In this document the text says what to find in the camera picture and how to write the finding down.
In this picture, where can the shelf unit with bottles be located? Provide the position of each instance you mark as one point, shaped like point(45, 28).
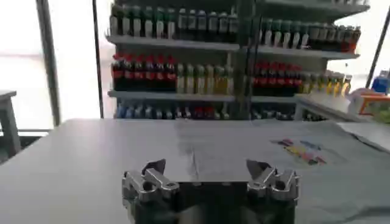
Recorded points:
point(280, 76)
point(173, 76)

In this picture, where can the silver-black left gripper left finger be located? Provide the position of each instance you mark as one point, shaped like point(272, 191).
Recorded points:
point(143, 187)

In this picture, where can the thick grey window post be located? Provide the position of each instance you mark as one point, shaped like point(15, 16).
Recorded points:
point(50, 70)

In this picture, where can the white sheet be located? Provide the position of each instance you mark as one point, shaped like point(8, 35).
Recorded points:
point(370, 134)

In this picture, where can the grey shirt with colourful print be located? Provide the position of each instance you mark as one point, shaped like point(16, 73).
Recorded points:
point(250, 143)

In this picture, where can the white desk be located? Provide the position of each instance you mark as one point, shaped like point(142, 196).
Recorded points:
point(7, 115)

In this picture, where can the thin dark window post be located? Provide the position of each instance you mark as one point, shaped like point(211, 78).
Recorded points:
point(98, 61)

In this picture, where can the silver-black left gripper right finger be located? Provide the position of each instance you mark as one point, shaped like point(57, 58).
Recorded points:
point(280, 185)

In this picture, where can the slanted dark pole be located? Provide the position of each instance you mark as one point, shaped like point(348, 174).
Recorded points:
point(377, 51)

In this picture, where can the counter rack with goods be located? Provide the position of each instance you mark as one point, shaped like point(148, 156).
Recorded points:
point(365, 105)

